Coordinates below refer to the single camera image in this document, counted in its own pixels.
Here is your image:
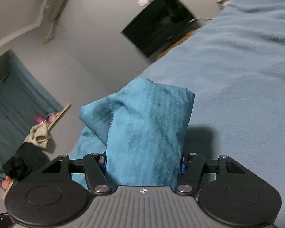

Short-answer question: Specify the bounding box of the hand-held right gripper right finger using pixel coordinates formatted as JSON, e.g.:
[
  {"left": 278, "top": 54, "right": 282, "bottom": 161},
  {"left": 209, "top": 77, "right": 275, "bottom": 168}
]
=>
[{"left": 175, "top": 152, "right": 260, "bottom": 196}]

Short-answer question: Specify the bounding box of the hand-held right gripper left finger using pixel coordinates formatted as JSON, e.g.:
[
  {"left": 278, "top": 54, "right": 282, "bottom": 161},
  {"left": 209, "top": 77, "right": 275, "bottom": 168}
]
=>
[{"left": 22, "top": 153, "right": 113, "bottom": 196}]

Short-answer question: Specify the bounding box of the teal garment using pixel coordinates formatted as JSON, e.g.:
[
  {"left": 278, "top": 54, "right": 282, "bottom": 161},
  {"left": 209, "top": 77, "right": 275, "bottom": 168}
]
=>
[{"left": 70, "top": 77, "right": 196, "bottom": 188}]

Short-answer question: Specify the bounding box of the pile of clothes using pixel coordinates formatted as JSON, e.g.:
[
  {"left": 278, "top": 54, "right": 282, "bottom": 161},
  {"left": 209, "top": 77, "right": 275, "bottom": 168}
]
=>
[{"left": 2, "top": 103, "right": 72, "bottom": 199}]

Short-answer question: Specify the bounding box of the beige cloth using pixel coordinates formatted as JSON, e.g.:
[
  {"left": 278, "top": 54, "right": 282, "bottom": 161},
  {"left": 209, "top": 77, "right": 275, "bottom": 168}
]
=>
[{"left": 25, "top": 124, "right": 51, "bottom": 150}]

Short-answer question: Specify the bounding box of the black cloth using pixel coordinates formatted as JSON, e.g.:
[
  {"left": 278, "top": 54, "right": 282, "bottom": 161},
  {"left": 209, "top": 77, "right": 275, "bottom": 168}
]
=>
[{"left": 2, "top": 142, "right": 50, "bottom": 182}]

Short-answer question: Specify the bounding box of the pink toy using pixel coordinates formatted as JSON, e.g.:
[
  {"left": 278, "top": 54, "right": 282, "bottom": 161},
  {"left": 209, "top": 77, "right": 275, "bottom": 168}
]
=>
[
  {"left": 34, "top": 113, "right": 59, "bottom": 124},
  {"left": 1, "top": 176, "right": 12, "bottom": 190}
]

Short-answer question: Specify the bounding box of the light blue blanket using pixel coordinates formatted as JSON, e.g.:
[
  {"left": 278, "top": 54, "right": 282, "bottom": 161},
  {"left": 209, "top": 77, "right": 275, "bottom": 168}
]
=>
[{"left": 68, "top": 0, "right": 285, "bottom": 228}]

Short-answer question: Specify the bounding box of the teal curtain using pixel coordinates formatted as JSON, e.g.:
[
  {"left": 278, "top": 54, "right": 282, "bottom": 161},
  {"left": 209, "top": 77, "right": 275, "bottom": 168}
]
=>
[{"left": 0, "top": 49, "right": 63, "bottom": 182}]

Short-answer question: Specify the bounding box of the wooden desk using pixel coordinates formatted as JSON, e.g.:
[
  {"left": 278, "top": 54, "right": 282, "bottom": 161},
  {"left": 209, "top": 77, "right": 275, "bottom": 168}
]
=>
[{"left": 154, "top": 28, "right": 196, "bottom": 62}]

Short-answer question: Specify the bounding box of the black monitor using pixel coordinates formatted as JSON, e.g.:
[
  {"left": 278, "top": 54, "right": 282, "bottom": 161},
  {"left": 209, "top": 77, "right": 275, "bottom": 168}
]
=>
[{"left": 121, "top": 0, "right": 197, "bottom": 58}]

